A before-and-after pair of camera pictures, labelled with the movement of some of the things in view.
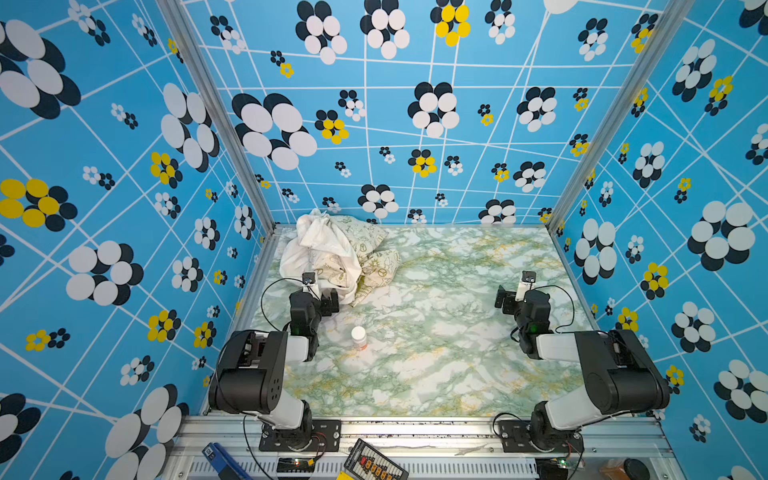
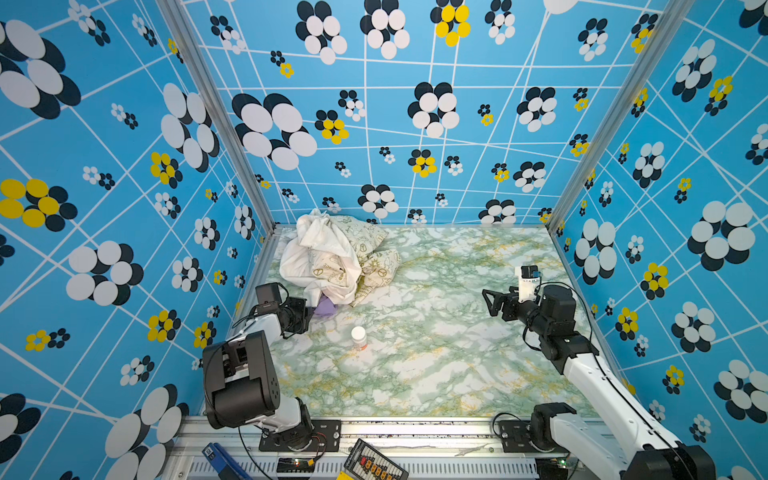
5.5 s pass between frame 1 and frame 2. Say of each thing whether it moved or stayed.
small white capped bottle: stayed
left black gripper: moved
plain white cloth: stayed
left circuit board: stayed
